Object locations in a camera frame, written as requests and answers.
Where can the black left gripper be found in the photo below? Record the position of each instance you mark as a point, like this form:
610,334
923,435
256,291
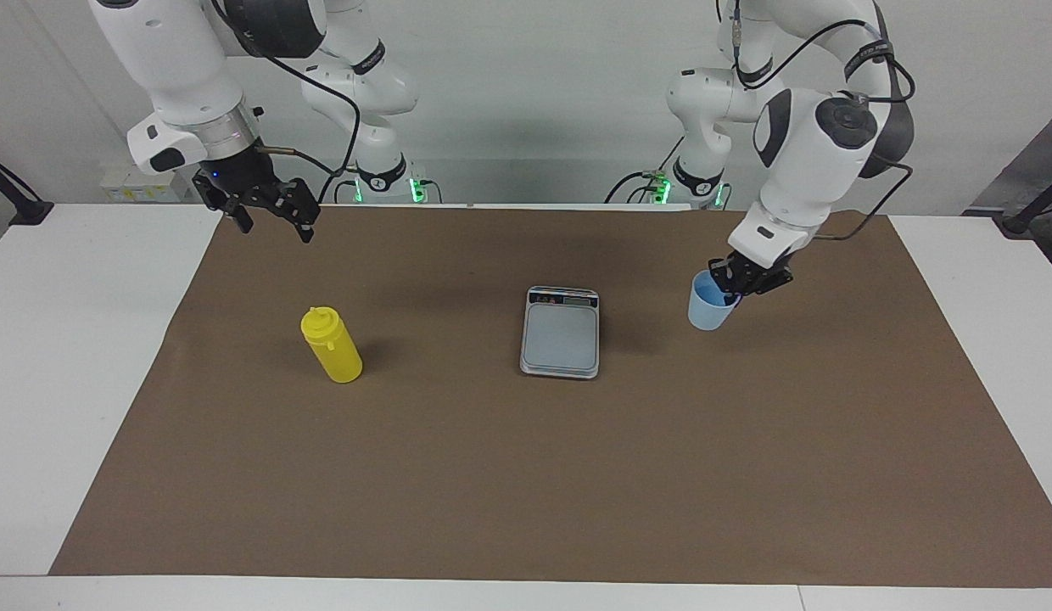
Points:
759,273

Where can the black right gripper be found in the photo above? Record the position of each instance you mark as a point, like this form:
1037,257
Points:
233,182

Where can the light blue plastic cup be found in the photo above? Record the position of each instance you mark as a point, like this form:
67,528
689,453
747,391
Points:
706,314

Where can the yellow squeeze bottle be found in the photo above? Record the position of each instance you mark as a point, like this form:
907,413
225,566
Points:
335,352

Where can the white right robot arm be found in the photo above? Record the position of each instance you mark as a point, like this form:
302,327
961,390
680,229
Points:
178,59

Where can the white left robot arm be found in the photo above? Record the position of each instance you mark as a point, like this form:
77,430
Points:
797,199

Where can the silver digital kitchen scale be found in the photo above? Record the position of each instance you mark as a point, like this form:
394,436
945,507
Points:
560,339

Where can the brown paper table mat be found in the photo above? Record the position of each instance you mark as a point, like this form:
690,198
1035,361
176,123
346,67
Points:
526,475

